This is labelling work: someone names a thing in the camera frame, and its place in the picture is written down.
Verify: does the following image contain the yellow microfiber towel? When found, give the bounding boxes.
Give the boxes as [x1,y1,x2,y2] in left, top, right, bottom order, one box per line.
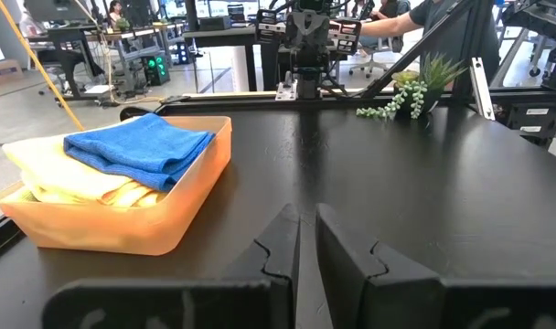
[1,132,137,206]

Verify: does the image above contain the grey office chair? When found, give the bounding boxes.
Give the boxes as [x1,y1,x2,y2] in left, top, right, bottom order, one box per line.
[348,35,405,79]

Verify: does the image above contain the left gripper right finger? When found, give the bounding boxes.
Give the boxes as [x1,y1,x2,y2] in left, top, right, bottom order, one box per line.
[315,203,556,329]

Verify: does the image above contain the small black equipment box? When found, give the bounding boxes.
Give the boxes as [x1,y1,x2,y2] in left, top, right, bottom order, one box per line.
[198,16,233,32]

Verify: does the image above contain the orange microfiber towel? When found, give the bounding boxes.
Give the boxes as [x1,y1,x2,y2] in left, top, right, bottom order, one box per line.
[99,180,169,209]

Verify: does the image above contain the computer tower green lights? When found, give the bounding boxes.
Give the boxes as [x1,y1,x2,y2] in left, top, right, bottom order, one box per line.
[140,52,172,87]

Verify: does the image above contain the orange translucent plastic bin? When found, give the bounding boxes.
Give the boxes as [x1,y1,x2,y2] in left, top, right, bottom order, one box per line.
[0,114,233,257]

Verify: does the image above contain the silver metal bracket strip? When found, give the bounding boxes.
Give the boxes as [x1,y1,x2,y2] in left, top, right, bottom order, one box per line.
[469,57,497,121]

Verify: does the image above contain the blue microfiber towel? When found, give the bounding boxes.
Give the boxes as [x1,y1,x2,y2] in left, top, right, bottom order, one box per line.
[62,112,216,193]

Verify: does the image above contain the artificial succulent plant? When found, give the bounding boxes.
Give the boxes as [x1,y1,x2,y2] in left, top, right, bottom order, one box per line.
[355,52,469,122]

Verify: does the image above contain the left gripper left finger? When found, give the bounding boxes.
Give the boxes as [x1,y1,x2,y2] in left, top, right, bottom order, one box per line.
[42,203,302,329]

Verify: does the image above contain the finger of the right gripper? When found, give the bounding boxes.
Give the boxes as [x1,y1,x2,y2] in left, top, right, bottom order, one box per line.
[308,11,362,55]
[255,9,310,49]

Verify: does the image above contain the cardboard box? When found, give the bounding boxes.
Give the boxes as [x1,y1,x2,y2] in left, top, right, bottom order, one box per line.
[0,58,24,87]

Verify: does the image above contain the black office desk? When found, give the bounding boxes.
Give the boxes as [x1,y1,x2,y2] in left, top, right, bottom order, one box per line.
[26,25,169,101]
[181,25,279,92]

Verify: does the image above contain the black control box white labels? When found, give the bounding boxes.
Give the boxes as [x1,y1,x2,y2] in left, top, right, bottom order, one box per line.
[506,102,556,148]

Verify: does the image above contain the computer tower blue lights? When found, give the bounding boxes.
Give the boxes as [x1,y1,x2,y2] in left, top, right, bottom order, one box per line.
[170,40,192,65]

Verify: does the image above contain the long yellow cable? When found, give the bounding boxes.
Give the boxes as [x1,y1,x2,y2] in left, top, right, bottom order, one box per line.
[0,0,86,133]

